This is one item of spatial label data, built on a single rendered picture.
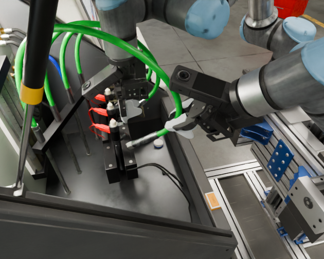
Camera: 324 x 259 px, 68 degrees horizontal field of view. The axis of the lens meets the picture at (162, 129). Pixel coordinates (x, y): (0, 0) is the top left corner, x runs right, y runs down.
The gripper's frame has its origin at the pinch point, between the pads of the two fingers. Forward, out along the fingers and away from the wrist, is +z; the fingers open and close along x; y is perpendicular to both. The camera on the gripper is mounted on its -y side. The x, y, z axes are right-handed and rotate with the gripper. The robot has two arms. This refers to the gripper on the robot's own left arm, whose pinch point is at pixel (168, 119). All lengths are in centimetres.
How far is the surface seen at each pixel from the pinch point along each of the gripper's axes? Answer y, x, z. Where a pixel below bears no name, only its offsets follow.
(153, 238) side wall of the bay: 6.4, -24.3, -1.2
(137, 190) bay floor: 18.0, -7.8, 35.8
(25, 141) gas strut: -21.2, -23.2, -12.7
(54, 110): -20.2, -2.1, 29.5
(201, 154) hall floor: 95, 67, 104
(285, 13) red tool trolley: 167, 380, 103
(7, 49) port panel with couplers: -41, 9, 38
